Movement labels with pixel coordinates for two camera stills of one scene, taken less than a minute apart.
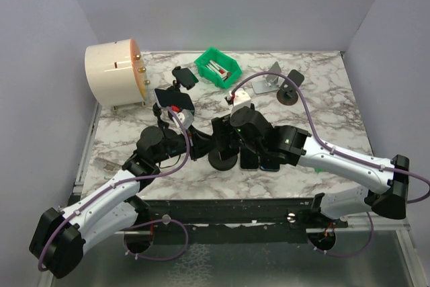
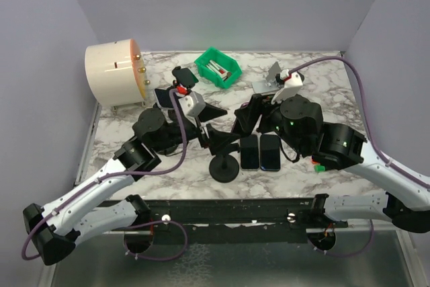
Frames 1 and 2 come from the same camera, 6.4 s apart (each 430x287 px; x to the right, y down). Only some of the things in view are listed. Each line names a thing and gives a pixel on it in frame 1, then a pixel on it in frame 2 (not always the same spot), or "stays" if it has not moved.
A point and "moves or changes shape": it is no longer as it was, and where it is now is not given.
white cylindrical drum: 115,73 stays
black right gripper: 220,126 to 265,107
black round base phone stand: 221,165 moves or changes shape
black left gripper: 200,144 to 216,139
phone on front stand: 166,98 stays
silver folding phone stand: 271,83 stays
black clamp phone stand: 184,76 stays
